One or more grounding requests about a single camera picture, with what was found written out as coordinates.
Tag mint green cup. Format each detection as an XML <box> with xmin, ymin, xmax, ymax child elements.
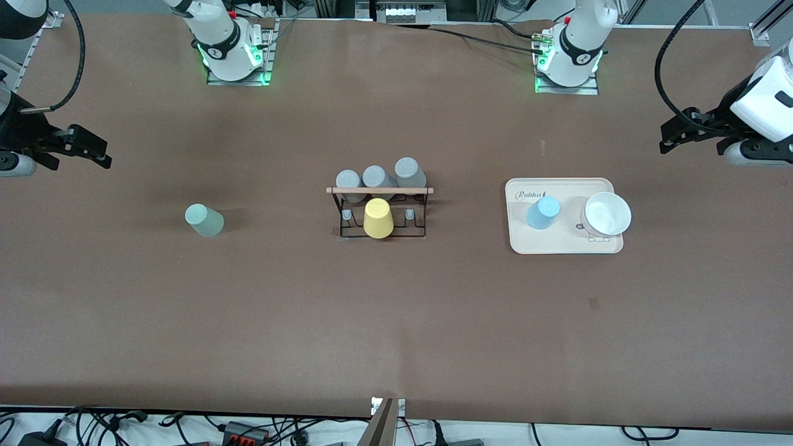
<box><xmin>185</xmin><ymin>203</ymin><xmax>225</xmax><ymax>238</ymax></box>

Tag light blue cup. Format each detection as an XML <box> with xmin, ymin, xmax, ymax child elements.
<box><xmin>525</xmin><ymin>196</ymin><xmax>561</xmax><ymax>230</ymax></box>

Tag white bowl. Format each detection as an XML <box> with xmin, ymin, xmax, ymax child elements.
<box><xmin>580</xmin><ymin>191</ymin><xmax>633</xmax><ymax>237</ymax></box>

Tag beige tray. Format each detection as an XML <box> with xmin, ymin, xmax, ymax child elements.
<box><xmin>505</xmin><ymin>178</ymin><xmax>624</xmax><ymax>255</ymax></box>

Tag grey cup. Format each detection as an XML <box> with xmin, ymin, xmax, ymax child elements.
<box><xmin>395</xmin><ymin>157</ymin><xmax>427</xmax><ymax>198</ymax></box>
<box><xmin>335</xmin><ymin>170</ymin><xmax>366</xmax><ymax>204</ymax></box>
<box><xmin>362</xmin><ymin>165</ymin><xmax>398</xmax><ymax>200</ymax></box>

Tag yellow cup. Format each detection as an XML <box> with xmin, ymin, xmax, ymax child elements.
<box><xmin>363</xmin><ymin>198</ymin><xmax>395</xmax><ymax>239</ymax></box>

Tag black power brick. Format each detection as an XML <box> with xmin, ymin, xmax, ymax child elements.
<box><xmin>17</xmin><ymin>421</ymin><xmax>68</xmax><ymax>446</ymax></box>

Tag white power strip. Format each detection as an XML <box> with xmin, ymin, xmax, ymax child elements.
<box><xmin>375</xmin><ymin>0</ymin><xmax>447</xmax><ymax>24</ymax></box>

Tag black adapter red buttons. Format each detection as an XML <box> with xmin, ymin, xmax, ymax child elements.
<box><xmin>222</xmin><ymin>421</ymin><xmax>271</xmax><ymax>446</ymax></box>

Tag black plug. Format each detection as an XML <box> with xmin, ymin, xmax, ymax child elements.
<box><xmin>427</xmin><ymin>421</ymin><xmax>485</xmax><ymax>446</ymax></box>

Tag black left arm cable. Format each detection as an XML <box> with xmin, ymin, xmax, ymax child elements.
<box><xmin>654</xmin><ymin>0</ymin><xmax>729</xmax><ymax>134</ymax></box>

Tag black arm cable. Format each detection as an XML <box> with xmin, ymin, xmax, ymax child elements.
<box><xmin>654</xmin><ymin>0</ymin><xmax>729</xmax><ymax>134</ymax></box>
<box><xmin>19</xmin><ymin>0</ymin><xmax>87</xmax><ymax>115</ymax></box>

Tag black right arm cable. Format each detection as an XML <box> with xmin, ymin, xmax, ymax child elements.
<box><xmin>19</xmin><ymin>0</ymin><xmax>87</xmax><ymax>115</ymax></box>

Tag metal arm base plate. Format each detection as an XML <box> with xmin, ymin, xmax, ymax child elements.
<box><xmin>534</xmin><ymin>59</ymin><xmax>600</xmax><ymax>95</ymax></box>
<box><xmin>206</xmin><ymin>19</ymin><xmax>275</xmax><ymax>87</ymax></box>

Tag aluminium rail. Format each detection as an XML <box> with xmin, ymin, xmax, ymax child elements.
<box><xmin>12</xmin><ymin>11</ymin><xmax>66</xmax><ymax>94</ymax></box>
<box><xmin>748</xmin><ymin>0</ymin><xmax>793</xmax><ymax>48</ymax></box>

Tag thick black cable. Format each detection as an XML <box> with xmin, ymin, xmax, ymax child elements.
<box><xmin>491</xmin><ymin>19</ymin><xmax>541</xmax><ymax>40</ymax></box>

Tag thin black cable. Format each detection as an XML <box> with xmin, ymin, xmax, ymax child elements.
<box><xmin>395</xmin><ymin>24</ymin><xmax>546</xmax><ymax>54</ymax></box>

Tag metal frame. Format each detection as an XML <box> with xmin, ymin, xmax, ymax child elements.
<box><xmin>313</xmin><ymin>0</ymin><xmax>497</xmax><ymax>24</ymax></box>

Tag black wire cup rack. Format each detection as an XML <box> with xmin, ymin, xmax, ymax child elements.
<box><xmin>326</xmin><ymin>185</ymin><xmax>434</xmax><ymax>240</ymax></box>

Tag looping black cable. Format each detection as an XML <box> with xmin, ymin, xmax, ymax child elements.
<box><xmin>621</xmin><ymin>426</ymin><xmax>680</xmax><ymax>442</ymax></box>

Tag camera mount post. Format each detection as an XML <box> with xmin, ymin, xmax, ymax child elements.
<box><xmin>358</xmin><ymin>396</ymin><xmax>407</xmax><ymax>446</ymax></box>

